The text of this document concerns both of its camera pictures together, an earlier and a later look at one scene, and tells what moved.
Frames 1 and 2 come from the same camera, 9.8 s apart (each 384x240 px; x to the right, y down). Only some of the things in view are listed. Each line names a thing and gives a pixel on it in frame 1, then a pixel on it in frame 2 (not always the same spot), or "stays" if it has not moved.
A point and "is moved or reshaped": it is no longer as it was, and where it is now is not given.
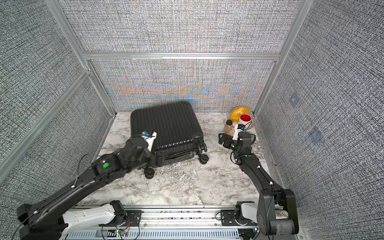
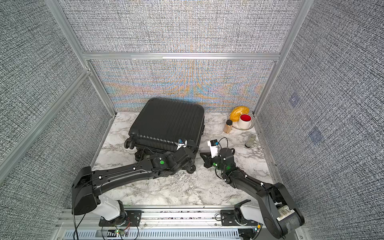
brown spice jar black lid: [228, 127] stays
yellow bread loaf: [237, 112] stays
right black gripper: [225, 136] -> [207, 159]
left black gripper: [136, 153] -> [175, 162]
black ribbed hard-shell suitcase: [178, 135] is moved or reshaped
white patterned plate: [250, 125] stays
